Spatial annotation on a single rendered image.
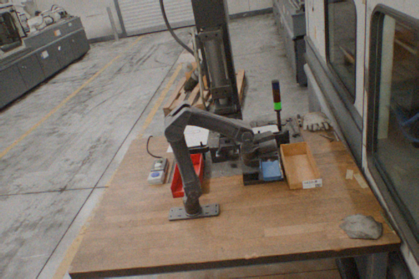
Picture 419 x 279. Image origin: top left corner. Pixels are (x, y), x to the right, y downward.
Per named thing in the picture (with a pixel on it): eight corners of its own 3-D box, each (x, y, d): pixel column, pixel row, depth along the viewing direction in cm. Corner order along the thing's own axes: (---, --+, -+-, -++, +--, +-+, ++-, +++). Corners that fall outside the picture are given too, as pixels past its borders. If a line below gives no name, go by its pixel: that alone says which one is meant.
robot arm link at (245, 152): (257, 145, 132) (256, 135, 126) (262, 157, 129) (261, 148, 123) (239, 150, 132) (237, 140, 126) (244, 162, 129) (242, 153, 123)
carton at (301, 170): (290, 192, 139) (288, 175, 136) (281, 159, 161) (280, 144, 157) (322, 188, 138) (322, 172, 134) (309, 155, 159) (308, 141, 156)
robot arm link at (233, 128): (252, 121, 127) (173, 96, 119) (258, 132, 119) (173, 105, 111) (239, 149, 132) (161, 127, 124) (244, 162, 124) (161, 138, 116)
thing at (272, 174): (264, 183, 143) (264, 177, 141) (262, 162, 156) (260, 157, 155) (282, 180, 142) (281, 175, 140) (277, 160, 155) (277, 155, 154)
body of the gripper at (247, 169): (257, 149, 138) (256, 140, 132) (259, 172, 133) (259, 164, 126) (240, 151, 139) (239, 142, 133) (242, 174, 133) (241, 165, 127)
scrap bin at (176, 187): (173, 198, 148) (169, 187, 145) (179, 166, 170) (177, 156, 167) (201, 195, 147) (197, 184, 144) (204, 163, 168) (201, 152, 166)
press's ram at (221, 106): (204, 132, 158) (191, 70, 144) (207, 109, 181) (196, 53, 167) (244, 127, 156) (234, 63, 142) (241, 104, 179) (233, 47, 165)
